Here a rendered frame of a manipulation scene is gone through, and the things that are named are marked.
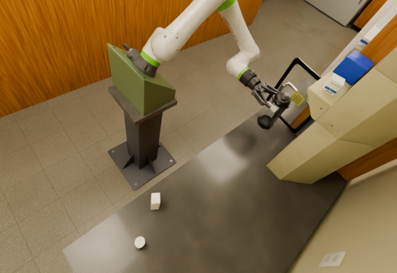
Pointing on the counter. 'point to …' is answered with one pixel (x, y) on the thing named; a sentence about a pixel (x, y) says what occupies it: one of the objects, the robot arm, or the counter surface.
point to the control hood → (322, 106)
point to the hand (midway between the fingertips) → (277, 104)
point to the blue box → (353, 67)
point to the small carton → (334, 84)
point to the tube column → (389, 65)
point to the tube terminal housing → (342, 132)
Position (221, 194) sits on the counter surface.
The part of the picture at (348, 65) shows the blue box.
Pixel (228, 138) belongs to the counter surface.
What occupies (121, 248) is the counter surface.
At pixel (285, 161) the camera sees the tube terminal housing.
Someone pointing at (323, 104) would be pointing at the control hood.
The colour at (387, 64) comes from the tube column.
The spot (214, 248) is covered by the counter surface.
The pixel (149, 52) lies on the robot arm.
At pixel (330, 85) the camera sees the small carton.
